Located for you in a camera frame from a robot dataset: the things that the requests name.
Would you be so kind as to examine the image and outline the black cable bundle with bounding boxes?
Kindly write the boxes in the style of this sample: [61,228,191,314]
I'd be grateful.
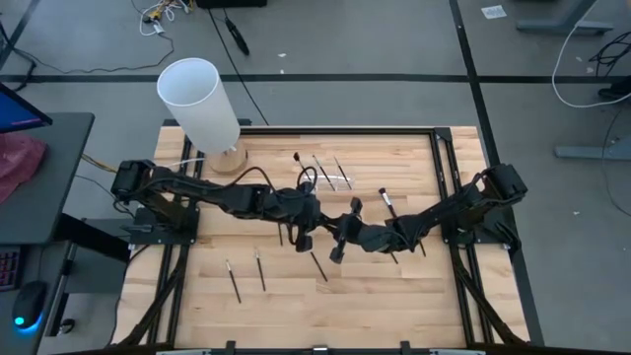
[588,34,631,69]

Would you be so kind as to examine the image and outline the black computer mouse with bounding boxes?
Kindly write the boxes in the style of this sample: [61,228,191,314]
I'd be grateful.
[11,279,49,330]

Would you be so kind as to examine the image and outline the curved black floor cable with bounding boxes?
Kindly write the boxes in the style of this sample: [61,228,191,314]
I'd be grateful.
[599,104,631,219]

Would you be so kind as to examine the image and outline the grey desk foot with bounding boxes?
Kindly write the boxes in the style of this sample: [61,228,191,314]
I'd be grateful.
[516,0,615,36]
[553,136,631,162]

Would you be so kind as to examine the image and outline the white floor cable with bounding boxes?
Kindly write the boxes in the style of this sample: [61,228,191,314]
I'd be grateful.
[550,0,631,109]

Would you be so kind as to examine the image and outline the white-shade wooden-base table lamp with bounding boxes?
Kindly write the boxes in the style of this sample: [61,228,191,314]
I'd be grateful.
[156,56,249,177]

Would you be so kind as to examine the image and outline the computer monitor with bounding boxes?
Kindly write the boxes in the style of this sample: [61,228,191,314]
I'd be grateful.
[0,81,54,135]

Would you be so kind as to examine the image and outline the long black floor cable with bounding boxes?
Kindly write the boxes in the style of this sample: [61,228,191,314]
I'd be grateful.
[204,6,271,127]

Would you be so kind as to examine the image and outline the thin black floor cable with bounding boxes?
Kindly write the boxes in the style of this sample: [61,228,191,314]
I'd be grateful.
[0,29,176,76]

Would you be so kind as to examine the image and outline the black side desk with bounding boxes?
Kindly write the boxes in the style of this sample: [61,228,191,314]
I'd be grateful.
[0,111,96,355]

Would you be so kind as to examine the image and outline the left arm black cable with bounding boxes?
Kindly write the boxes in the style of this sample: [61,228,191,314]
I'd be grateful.
[229,165,320,247]

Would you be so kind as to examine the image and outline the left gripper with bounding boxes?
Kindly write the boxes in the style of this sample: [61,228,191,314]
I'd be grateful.
[275,182,338,253]

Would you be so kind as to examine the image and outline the clear acrylic brush holder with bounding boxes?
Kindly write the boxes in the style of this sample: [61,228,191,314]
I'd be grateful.
[296,166,354,193]

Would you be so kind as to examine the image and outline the black box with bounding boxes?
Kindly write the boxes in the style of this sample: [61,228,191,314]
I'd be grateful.
[195,0,268,9]

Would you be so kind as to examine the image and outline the white paper label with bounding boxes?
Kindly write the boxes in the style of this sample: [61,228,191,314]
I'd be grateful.
[480,4,509,21]

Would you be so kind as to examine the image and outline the black aluminium table frame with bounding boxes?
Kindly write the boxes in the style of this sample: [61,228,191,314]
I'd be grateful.
[111,117,531,355]

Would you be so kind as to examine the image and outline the black desk beam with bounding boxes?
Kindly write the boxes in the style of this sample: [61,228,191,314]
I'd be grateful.
[53,212,133,263]

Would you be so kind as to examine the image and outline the round-head makeup brush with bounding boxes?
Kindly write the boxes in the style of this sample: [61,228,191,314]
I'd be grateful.
[378,186,399,219]

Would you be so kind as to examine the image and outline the white lamp cable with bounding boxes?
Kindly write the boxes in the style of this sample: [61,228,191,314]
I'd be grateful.
[151,156,207,170]

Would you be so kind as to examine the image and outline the pink cloth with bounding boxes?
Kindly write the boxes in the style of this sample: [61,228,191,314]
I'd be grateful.
[0,131,48,204]

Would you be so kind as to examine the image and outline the white and yellow cable bundle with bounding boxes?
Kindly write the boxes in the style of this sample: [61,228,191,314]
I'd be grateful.
[129,0,192,37]

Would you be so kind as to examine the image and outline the black keyboard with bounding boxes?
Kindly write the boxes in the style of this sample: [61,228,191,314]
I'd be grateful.
[0,246,23,293]

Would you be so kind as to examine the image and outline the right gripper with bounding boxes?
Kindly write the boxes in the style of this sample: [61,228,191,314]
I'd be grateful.
[328,197,395,264]

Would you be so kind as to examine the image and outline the grey desk leg with caster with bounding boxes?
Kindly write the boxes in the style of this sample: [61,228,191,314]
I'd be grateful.
[45,241,83,339]

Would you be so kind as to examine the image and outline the black handheld tool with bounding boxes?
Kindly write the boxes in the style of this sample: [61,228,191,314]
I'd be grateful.
[223,16,251,57]

